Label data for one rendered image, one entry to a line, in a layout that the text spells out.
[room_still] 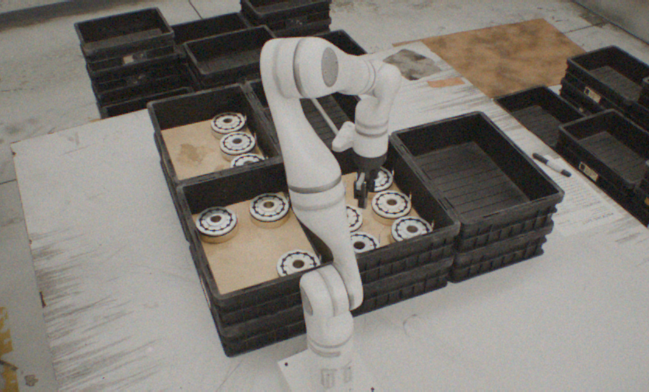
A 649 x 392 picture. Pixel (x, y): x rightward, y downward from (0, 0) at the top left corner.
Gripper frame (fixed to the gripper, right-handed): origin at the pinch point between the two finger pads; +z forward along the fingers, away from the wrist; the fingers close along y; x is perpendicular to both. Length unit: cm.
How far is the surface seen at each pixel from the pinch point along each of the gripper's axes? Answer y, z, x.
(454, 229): 4.1, 7.5, -20.9
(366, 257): -11.5, 7.8, -4.4
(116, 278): -23, 31, 60
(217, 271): -20.5, 17.5, 29.8
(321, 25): 170, 55, 78
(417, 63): 111, 30, 15
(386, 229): 7.7, 17.4, -3.8
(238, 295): -32.1, 7.5, 17.3
